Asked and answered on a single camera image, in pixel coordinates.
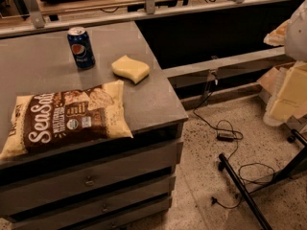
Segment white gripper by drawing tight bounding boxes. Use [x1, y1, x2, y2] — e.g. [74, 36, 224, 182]
[263, 0, 307, 127]

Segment blue pepsi can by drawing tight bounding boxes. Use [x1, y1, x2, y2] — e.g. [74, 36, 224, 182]
[67, 27, 95, 69]

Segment brown sea salt chip bag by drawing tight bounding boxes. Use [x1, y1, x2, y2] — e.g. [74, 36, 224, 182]
[0, 80, 131, 159]

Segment cardboard box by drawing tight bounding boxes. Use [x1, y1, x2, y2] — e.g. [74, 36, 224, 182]
[257, 62, 295, 104]

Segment yellow sponge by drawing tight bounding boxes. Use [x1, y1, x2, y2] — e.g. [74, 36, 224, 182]
[111, 56, 150, 84]

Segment grey drawer cabinet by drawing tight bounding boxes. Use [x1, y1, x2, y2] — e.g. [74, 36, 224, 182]
[0, 22, 188, 230]

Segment black cable on floor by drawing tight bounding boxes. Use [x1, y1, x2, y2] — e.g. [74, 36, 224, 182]
[192, 77, 276, 210]

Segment metal railing frame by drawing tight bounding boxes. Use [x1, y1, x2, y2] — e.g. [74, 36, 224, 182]
[0, 0, 290, 38]

